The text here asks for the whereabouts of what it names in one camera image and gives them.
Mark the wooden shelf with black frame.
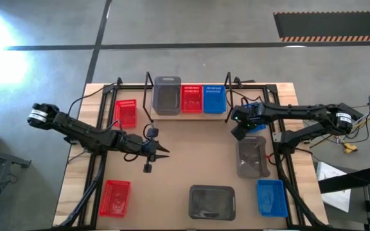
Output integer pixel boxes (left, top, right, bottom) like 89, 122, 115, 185
142, 71, 234, 124

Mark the red perforated plastic basket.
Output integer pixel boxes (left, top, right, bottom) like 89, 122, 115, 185
181, 85, 204, 114
98, 180, 131, 218
113, 99, 137, 129

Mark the gray arm base plate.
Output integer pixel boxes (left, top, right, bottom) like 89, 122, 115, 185
272, 130, 285, 144

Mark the black diagonal frame strut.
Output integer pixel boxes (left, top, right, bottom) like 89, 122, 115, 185
56, 153, 107, 229
277, 163, 322, 229

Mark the yellow cable connector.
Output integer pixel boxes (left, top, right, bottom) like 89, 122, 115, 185
342, 142, 358, 154

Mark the black diagonal bar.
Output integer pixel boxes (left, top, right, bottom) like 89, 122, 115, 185
318, 166, 370, 194

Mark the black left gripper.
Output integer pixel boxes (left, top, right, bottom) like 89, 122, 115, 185
117, 126, 171, 173

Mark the black aluminium table frame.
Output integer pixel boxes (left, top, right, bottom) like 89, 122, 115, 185
77, 76, 304, 230

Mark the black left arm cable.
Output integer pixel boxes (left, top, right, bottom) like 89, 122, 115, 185
66, 82, 119, 120

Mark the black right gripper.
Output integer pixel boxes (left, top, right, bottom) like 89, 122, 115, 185
231, 103, 265, 141

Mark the black hazard-striped floor mat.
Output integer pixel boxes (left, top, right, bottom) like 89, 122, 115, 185
273, 11, 370, 43

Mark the gray translucent plastic basket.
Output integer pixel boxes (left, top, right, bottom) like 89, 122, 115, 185
235, 135, 271, 179
188, 184, 236, 221
152, 76, 182, 116

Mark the tan table mat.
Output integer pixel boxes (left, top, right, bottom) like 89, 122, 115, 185
94, 88, 288, 230

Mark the yellow floor cable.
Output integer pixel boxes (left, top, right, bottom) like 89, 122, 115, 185
348, 117, 370, 146

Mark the white paper sheet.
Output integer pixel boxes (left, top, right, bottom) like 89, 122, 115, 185
315, 161, 352, 214

